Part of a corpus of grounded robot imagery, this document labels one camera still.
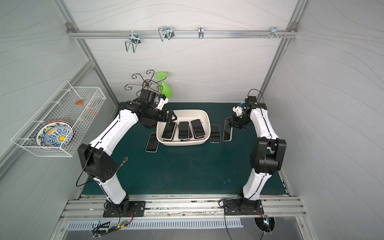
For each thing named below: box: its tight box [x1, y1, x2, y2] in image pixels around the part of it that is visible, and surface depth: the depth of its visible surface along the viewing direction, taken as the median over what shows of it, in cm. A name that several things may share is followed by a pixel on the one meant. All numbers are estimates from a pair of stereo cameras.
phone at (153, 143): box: [145, 132, 160, 153], surface depth 97 cm
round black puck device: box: [254, 215, 276, 235], surface depth 73 cm
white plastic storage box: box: [156, 109, 211, 146], surface depth 101 cm
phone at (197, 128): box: [191, 119, 206, 139], surface depth 106 cm
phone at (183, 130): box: [178, 121, 190, 140], surface depth 103 cm
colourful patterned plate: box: [36, 120, 74, 147], surface depth 62 cm
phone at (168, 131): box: [161, 121, 177, 141], surface depth 100 cm
